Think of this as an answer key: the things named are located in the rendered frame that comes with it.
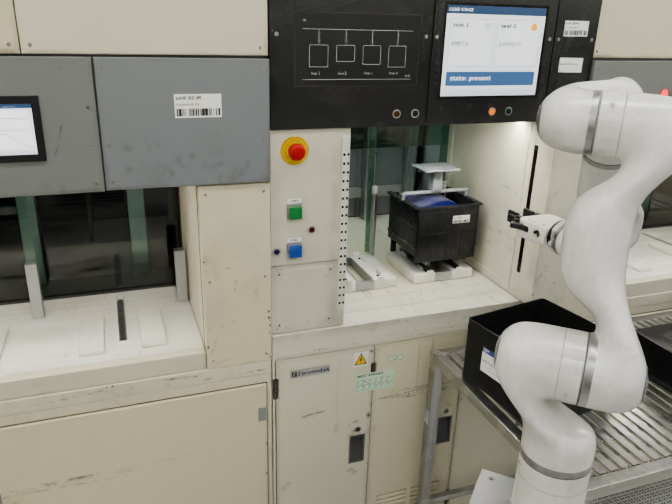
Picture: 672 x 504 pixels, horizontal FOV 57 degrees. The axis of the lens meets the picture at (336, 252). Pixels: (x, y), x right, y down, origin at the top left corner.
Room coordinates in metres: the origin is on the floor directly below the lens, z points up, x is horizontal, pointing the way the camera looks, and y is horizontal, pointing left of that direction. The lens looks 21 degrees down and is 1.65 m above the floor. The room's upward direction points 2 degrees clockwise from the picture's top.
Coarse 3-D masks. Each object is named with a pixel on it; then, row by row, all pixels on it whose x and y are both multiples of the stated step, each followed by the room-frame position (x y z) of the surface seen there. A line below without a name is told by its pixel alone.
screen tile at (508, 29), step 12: (504, 24) 1.61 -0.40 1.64; (516, 24) 1.62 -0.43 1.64; (528, 24) 1.64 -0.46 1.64; (540, 24) 1.65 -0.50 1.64; (504, 36) 1.61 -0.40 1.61; (516, 36) 1.63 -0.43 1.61; (528, 36) 1.64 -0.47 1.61; (528, 48) 1.64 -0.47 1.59; (504, 60) 1.62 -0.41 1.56; (516, 60) 1.63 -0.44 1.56; (528, 60) 1.64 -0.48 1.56
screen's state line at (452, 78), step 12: (456, 72) 1.57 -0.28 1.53; (468, 72) 1.58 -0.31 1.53; (480, 72) 1.59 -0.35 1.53; (492, 72) 1.61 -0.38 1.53; (504, 72) 1.62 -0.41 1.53; (516, 72) 1.63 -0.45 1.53; (528, 72) 1.64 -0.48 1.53; (456, 84) 1.57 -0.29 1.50; (468, 84) 1.58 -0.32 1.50; (480, 84) 1.60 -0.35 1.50; (492, 84) 1.61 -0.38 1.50; (504, 84) 1.62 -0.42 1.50; (516, 84) 1.63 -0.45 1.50; (528, 84) 1.65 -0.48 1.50
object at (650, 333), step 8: (648, 328) 1.53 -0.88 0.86; (656, 328) 1.53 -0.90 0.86; (664, 328) 1.54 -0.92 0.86; (640, 336) 1.49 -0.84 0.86; (648, 336) 1.49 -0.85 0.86; (656, 336) 1.49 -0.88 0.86; (664, 336) 1.49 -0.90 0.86; (648, 344) 1.47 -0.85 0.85; (656, 344) 1.45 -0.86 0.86; (664, 344) 1.44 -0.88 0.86; (648, 352) 1.46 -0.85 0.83; (656, 352) 1.44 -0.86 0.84; (664, 352) 1.42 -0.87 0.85; (648, 360) 1.46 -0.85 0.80; (656, 360) 1.43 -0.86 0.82; (664, 360) 1.41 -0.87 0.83; (648, 368) 1.45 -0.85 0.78; (656, 368) 1.43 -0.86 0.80; (664, 368) 1.41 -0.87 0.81; (648, 376) 1.44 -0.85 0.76; (656, 376) 1.42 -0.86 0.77; (664, 376) 1.40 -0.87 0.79; (664, 384) 1.40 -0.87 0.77
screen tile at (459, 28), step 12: (456, 24) 1.57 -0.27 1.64; (468, 24) 1.58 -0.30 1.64; (480, 24) 1.59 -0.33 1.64; (492, 24) 1.60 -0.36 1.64; (456, 36) 1.57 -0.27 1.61; (468, 36) 1.58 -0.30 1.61; (480, 36) 1.59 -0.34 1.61; (492, 36) 1.60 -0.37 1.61; (456, 48) 1.57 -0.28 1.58; (468, 48) 1.58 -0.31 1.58; (480, 48) 1.59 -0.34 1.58; (456, 60) 1.57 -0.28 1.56; (468, 60) 1.58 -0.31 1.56; (480, 60) 1.59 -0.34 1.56
